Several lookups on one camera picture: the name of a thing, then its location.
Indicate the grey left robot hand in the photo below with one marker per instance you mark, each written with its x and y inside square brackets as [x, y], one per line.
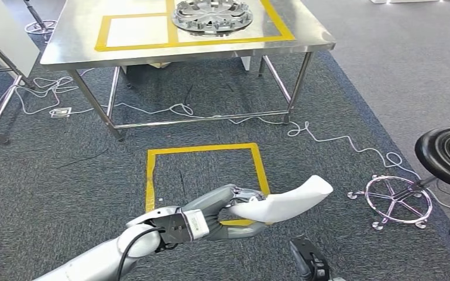
[213, 199]

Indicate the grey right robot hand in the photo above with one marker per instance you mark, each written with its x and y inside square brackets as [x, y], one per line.
[337, 279]

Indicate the white plastic part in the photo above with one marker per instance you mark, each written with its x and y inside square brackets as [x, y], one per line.
[286, 203]

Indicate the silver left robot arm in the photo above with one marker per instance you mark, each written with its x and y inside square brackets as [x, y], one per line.
[93, 263]

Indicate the yellow workbench tape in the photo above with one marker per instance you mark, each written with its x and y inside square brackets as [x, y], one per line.
[172, 35]

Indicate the stainless steel workbench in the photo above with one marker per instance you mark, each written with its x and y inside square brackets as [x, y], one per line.
[77, 42]

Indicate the yellow floor tape square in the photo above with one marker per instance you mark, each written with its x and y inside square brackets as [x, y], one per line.
[205, 148]

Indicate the floor power socket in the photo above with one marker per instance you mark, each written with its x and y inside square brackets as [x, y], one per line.
[60, 113]

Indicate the grey wheel hubcap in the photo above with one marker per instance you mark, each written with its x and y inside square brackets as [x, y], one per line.
[209, 19]

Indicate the white panel side table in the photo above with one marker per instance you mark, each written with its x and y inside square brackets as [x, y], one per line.
[0, 31]

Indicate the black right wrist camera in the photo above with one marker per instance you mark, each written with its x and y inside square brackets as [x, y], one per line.
[310, 260]

